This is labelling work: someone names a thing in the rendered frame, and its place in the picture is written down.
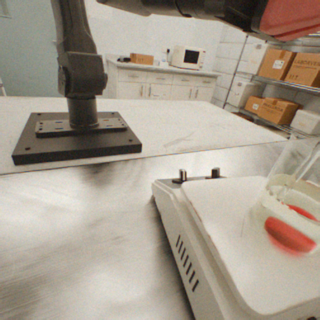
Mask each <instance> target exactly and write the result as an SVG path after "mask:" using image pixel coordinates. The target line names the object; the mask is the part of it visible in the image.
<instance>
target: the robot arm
mask: <svg viewBox="0 0 320 320"><path fill-rule="evenodd" d="M95 1H96V2H97V3H99V4H103V5H106V6H110V7H113V8H116V9H119V10H123V11H127V12H130V13H134V14H136V15H140V16H143V17H149V16H150V15H151V14H154V15H164V16H171V17H183V18H192V17H193V18H196V19H201V20H212V21H219V22H222V23H224V24H227V25H229V26H231V27H233V28H236V29H238V30H241V31H242V32H244V33H246V34H249V35H251V36H253V37H256V38H258V39H261V40H264V41H272V42H277V43H285V42H286V41H291V40H293V39H296V38H299V37H303V36H306V35H309V34H313V33H315V32H319V31H320V0H95ZM50 2H51V7H52V10H53V16H54V20H55V27H56V34H57V46H56V48H57V53H58V57H57V62H58V93H59V94H61V95H62V96H63V97H66V99H67V106H68V111H69V120H54V121H38V122H37V123H36V128H35V134H36V136H37V137H52V136H60V135H78V134H87V133H104V132H113V131H126V130H128V125H127V124H126V123H125V122H124V121H123V120H122V119H121V118H103V119H98V114H97V98H96V96H99V95H103V90H105V89H106V86H107V81H108V75H107V71H106V70H105V69H104V66H103V58H102V55H98V53H97V46H96V44H95V42H94V40H93V36H92V34H91V30H90V25H89V22H88V17H87V13H86V6H85V2H84V0H50Z"/></svg>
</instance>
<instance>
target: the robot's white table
mask: <svg viewBox="0 0 320 320"><path fill-rule="evenodd" d="M117 111H118V112H119V113H120V115H121V116H122V117H123V119H124V120H125V121H126V123H127V124H128V126H129V127H130V128H131V129H132V130H133V132H134V133H135V135H136V136H137V137H138V139H139V140H140V141H141V142H142V152H139V153H132V154H120V155H113V156H102V157H90V158H83V159H71V160H65V161H53V162H47V163H35V164H23V165H16V166H15V165H14V162H13V160H12V157H11V155H12V153H13V150H14V148H15V146H16V144H17V142H18V139H19V138H20V135H21V134H22V131H23V129H24V127H25V124H26V122H27V120H28V118H29V116H30V113H31V112H68V106H67V99H66V98H50V97H0V175H8V174H14V173H24V172H30V171H41V170H50V169H57V168H67V167H73V166H83V165H89V164H99V163H109V162H115V161H125V160H131V159H141V158H148V157H157V156H168V155H174V154H184V153H190V152H201V151H206V150H217V149H227V148H233V147H243V146H249V145H259V144H265V143H275V142H285V141H289V140H288V139H286V138H283V137H281V136H279V135H277V134H275V133H273V132H271V131H269V130H266V129H264V128H262V127H260V126H258V125H256V124H253V123H251V122H249V121H247V120H245V119H243V118H241V117H239V116H237V115H234V114H232V113H230V112H228V111H226V110H223V109H221V108H219V107H217V106H215V105H213V104H211V103H209V102H205V101H178V100H127V99H101V98H97V112H117Z"/></svg>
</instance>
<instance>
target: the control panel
mask: <svg viewBox="0 0 320 320"><path fill-rule="evenodd" d="M205 177H206V176H201V177H187V178H192V179H193V180H205ZM156 180H158V181H159V182H161V183H163V184H165V185H167V186H168V187H170V188H172V189H180V188H181V185H182V184H179V183H173V182H172V180H173V178H165V179H156Z"/></svg>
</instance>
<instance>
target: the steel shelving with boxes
mask: <svg viewBox="0 0 320 320"><path fill-rule="evenodd" d="M248 36H249V34H246V38H245V41H244V44H243V48H242V50H241V54H240V56H239V60H238V62H237V65H236V69H235V71H234V75H233V77H232V81H231V84H230V87H229V90H228V93H227V96H226V99H225V101H224V104H223V108H222V109H224V107H225V106H226V105H229V104H230V105H231V106H232V105H233V107H232V108H233V109H234V108H237V109H236V110H238V111H239V112H230V113H232V114H234V115H237V116H239V117H241V118H243V119H245V120H247V121H249V122H251V123H253V122H254V119H253V118H251V117H249V116H252V117H253V116H254V117H255V116H257V117H258V118H259V120H261V121H262V120H264V119H266V120H265V121H264V122H266V121H267V120H268V122H269V123H270V124H271V123H273V124H274V123H275V125H272V124H271V125H261V126H260V127H262V128H264V129H266V130H269V131H271V132H273V133H275V134H277V135H279V136H281V137H283V138H286V139H288V140H289V139H290V136H291V132H290V131H291V130H288V129H287V128H289V127H288V126H286V127H287V128H285V129H286V130H284V129H283V128H284V127H281V126H284V125H283V124H287V125H289V124H290V127H293V128H291V129H294V128H314V129H319V130H320V113H317V112H313V111H311V110H303V107H304V105H302V104H300V103H297V102H295V101H292V100H288V99H285V98H266V97H260V96H257V93H258V91H259V89H260V87H261V84H258V83H253V82H252V80H253V78H254V76H256V77H261V78H264V80H266V79H265V78H267V79H273V82H275V81H280V82H282V83H281V84H283V82H286V83H289V84H290V83H291V84H294V85H300V87H302V86H304V87H309V88H304V89H306V90H309V89H310V88H312V89H318V90H312V91H317V92H320V91H319V90H320V54H311V53H301V52H293V51H288V50H280V49H281V47H279V46H274V45H271V44H267V41H265V43H264V44H258V43H253V46H252V49H251V53H250V57H249V59H248V63H247V66H246V69H245V71H244V72H240V71H237V68H238V65H239V62H240V59H241V57H242V54H243V51H244V47H245V45H246V42H247V39H248ZM307 36H308V40H311V41H313V40H312V39H316V38H317V39H316V40H320V31H319V32H315V33H313V34H309V35H306V39H307ZM252 37H253V36H252ZM309 37H310V39H309ZM300 38H304V39H301V40H304V41H308V40H305V36H304V37H300ZM311 38H312V39H311ZM318 38H319V39H318ZM301 40H298V41H301ZM316 40H314V41H316ZM241 73H242V75H244V74H245V76H247V75H248V76H249V75H252V76H250V77H251V80H250V82H249V81H235V85H234V89H233V91H232V95H231V98H230V102H226V101H227V98H228V95H229V92H230V89H231V86H232V83H233V80H234V77H235V75H236V74H241ZM259 79H260V78H259ZM267 81H269V80H267ZM270 81H271V80H270ZM275 83H279V82H275ZM286 83H284V84H286ZM291 84H290V86H292V85H291ZM286 85H288V84H286ZM296 87H298V88H300V87H299V86H296ZM234 106H235V107H234ZM229 107H230V106H229ZM241 109H245V110H247V111H249V112H247V113H248V115H249V116H247V115H245V114H247V113H245V114H243V113H244V112H246V111H244V112H243V113H242V111H241ZM240 111H241V112H240ZM250 114H251V115H250ZM260 117H262V118H263V119H262V118H261V119H260ZM255 118H256V117H255ZM258 118H257V119H258ZM266 123H267V122H266ZM269 123H268V124H269ZM279 124H282V125H279ZM278 126H280V127H278ZM287 130H288V131H287Z"/></svg>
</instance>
